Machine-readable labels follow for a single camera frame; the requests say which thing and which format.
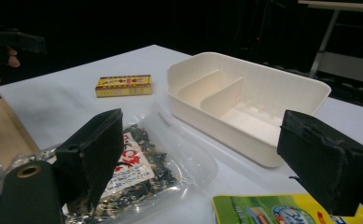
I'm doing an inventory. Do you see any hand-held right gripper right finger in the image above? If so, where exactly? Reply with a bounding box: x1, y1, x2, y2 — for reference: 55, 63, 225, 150
276, 109, 363, 217

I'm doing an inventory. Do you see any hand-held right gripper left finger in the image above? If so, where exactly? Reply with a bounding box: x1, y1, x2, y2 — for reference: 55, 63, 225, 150
53, 107, 125, 213

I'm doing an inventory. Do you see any clear bag of dried food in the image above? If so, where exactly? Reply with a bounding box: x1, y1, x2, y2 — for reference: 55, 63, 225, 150
10, 102, 219, 224

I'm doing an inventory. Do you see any yellow green spout pouch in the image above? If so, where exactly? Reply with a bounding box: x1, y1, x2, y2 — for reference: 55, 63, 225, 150
212, 193, 363, 224

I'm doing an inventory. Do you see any cream divided storage box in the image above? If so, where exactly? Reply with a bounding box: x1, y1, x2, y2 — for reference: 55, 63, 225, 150
166, 51, 332, 169

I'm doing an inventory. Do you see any white table mat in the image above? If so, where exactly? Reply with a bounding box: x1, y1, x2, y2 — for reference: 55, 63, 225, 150
0, 44, 363, 224

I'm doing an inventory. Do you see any small yellow printed box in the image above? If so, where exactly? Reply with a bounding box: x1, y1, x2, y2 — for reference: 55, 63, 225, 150
94, 74, 153, 99

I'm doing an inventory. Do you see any wooden table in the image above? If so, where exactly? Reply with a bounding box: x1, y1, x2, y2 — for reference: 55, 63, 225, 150
0, 96, 41, 172

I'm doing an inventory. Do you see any white metal table frame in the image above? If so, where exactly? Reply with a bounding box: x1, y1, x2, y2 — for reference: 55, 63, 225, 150
297, 0, 363, 87

